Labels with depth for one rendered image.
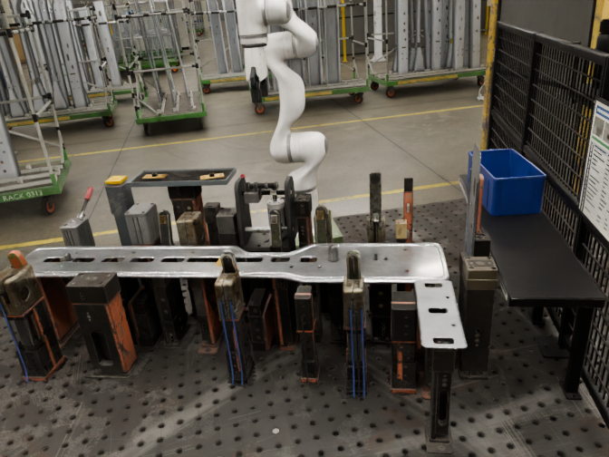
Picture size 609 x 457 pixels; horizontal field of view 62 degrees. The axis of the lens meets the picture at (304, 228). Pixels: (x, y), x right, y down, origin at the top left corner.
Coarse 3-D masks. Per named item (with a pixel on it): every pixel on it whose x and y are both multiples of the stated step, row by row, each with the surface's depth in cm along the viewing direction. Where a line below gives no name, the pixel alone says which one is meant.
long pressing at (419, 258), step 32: (32, 256) 172; (96, 256) 168; (128, 256) 166; (160, 256) 165; (192, 256) 163; (256, 256) 160; (288, 256) 158; (320, 256) 157; (384, 256) 154; (416, 256) 152
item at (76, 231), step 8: (64, 224) 179; (72, 224) 179; (80, 224) 179; (88, 224) 184; (64, 232) 178; (72, 232) 177; (80, 232) 179; (88, 232) 184; (64, 240) 179; (72, 240) 179; (80, 240) 179; (88, 240) 184
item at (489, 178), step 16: (496, 160) 189; (512, 160) 188; (528, 160) 174; (496, 176) 192; (512, 176) 188; (528, 176) 161; (544, 176) 160; (496, 192) 163; (512, 192) 163; (528, 192) 163; (496, 208) 165; (512, 208) 165; (528, 208) 165
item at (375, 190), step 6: (372, 174) 158; (378, 174) 158; (372, 180) 155; (378, 180) 155; (372, 186) 159; (378, 186) 159; (372, 192) 160; (378, 192) 160; (372, 198) 160; (378, 198) 160; (372, 204) 161; (378, 204) 161; (372, 210) 162; (378, 210) 161
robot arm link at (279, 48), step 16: (288, 32) 191; (272, 48) 191; (288, 48) 190; (272, 64) 193; (288, 80) 194; (288, 96) 196; (304, 96) 200; (288, 112) 198; (288, 128) 203; (272, 144) 203; (288, 144) 202; (288, 160) 206
